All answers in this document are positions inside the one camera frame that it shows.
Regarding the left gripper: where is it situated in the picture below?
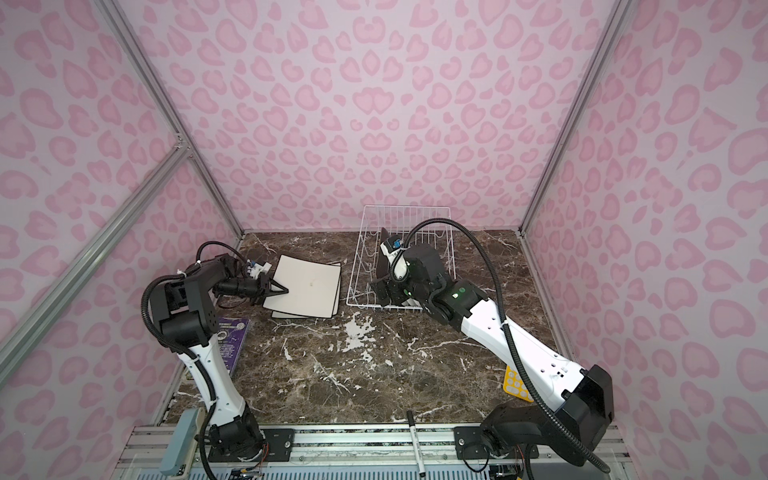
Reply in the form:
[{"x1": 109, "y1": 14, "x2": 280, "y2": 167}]
[{"x1": 215, "y1": 274, "x2": 288, "y2": 307}]

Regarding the square white plate round well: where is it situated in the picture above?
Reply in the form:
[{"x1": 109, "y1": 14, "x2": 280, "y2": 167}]
[{"x1": 263, "y1": 255, "x2": 341, "y2": 318}]

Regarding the dark brown square plate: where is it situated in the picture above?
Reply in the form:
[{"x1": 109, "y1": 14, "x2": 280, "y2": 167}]
[{"x1": 370, "y1": 228, "x2": 390, "y2": 306}]

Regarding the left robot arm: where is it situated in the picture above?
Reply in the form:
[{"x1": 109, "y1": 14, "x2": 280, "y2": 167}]
[{"x1": 141, "y1": 253, "x2": 288, "y2": 463}]

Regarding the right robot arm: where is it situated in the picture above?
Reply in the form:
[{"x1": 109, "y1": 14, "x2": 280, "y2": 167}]
[{"x1": 373, "y1": 236, "x2": 614, "y2": 474}]

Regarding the purple book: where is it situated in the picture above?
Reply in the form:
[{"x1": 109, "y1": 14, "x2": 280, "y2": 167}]
[{"x1": 217, "y1": 317, "x2": 250, "y2": 376}]

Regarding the black marker pen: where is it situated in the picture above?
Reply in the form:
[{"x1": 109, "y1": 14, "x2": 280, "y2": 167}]
[{"x1": 406, "y1": 410, "x2": 427, "y2": 479}]

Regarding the yellow calculator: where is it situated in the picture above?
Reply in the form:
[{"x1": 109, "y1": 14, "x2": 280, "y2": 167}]
[{"x1": 502, "y1": 366, "x2": 534, "y2": 403}]

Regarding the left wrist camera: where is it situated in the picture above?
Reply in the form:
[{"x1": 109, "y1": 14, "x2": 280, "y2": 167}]
[{"x1": 247, "y1": 260, "x2": 272, "y2": 279}]

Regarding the white wire dish rack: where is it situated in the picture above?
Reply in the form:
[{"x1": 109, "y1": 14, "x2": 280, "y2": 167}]
[{"x1": 346, "y1": 204, "x2": 457, "y2": 311}]

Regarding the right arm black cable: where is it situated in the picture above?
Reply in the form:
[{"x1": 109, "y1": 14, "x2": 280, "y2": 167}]
[{"x1": 395, "y1": 217, "x2": 612, "y2": 475}]

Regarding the grey box on rail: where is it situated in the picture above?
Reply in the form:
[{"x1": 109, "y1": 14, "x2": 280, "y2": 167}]
[{"x1": 158, "y1": 408, "x2": 205, "y2": 479}]

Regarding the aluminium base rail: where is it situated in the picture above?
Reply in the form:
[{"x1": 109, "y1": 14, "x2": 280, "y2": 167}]
[{"x1": 111, "y1": 423, "x2": 639, "y2": 479}]

